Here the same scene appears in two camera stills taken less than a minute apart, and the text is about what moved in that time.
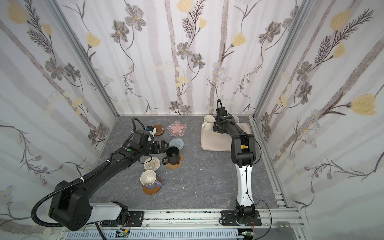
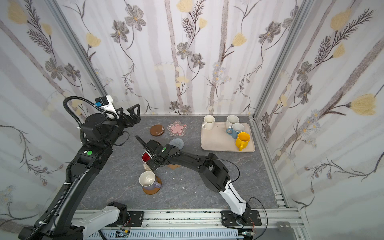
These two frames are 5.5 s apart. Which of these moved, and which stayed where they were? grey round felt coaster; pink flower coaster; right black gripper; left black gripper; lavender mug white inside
Moved: right black gripper; left black gripper
Stayed: pink flower coaster; lavender mug white inside; grey round felt coaster
